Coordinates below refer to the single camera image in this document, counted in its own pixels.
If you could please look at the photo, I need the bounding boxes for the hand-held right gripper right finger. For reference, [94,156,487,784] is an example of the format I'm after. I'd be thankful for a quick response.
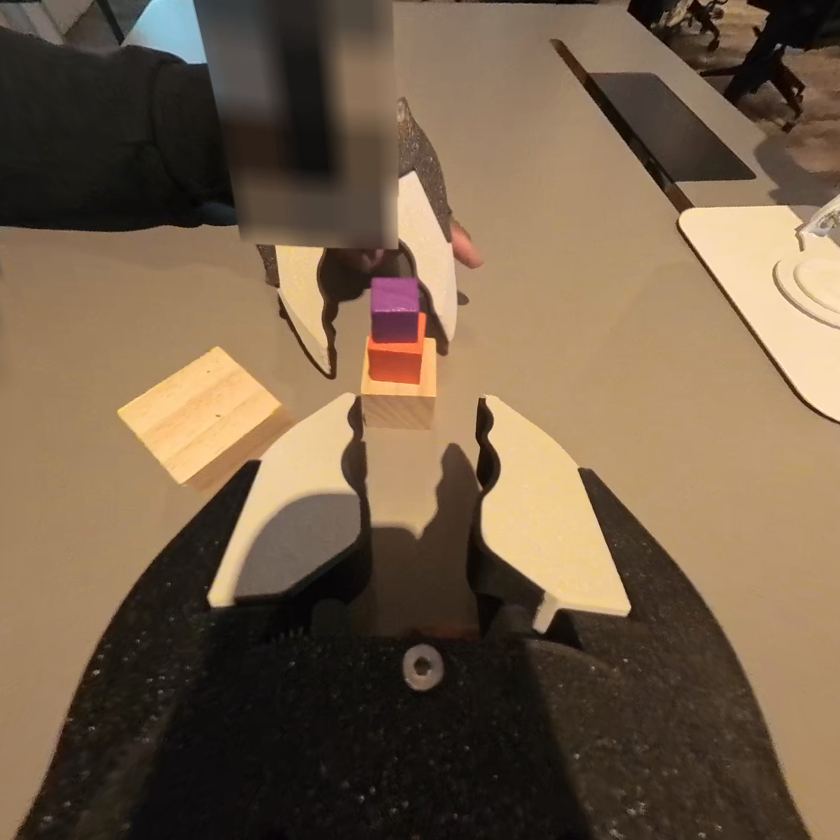
[469,395,633,635]

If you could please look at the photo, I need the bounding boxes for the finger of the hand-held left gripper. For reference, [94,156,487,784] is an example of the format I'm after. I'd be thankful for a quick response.
[276,244,340,380]
[397,169,459,343]

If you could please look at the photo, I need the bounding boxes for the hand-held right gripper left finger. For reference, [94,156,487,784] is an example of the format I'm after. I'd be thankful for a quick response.
[207,392,370,609]

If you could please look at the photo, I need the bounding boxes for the purple wooden cube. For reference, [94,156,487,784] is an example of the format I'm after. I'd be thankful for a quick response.
[370,276,421,344]

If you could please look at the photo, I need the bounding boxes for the orange wooden cube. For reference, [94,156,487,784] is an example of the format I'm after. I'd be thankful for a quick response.
[367,313,428,385]

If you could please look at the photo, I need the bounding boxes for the small natural wooden cube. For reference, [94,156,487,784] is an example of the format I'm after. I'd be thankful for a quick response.
[360,337,438,431]

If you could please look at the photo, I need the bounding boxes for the person's left forearm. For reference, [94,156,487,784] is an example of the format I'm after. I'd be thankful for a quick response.
[0,29,238,232]

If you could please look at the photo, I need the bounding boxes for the person's left hand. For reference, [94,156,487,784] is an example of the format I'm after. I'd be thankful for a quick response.
[449,218,487,270]

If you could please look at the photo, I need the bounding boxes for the large natural wooden block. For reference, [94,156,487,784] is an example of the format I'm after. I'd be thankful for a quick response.
[117,346,297,487]

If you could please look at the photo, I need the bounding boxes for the black inset panel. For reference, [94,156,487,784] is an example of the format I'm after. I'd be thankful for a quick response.
[586,71,758,183]

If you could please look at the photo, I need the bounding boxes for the black office chair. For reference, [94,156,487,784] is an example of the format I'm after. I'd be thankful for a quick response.
[627,0,724,52]

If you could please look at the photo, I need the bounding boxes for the white monitor stand base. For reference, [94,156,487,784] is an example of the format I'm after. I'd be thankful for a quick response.
[677,204,840,423]

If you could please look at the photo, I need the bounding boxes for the white round dish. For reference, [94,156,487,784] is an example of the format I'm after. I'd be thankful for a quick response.
[773,252,840,324]

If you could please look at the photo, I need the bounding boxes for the black office chair base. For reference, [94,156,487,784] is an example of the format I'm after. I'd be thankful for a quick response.
[723,0,840,134]

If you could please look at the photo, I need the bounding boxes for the clear plastic container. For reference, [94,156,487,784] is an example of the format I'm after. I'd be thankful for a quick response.
[795,195,840,256]

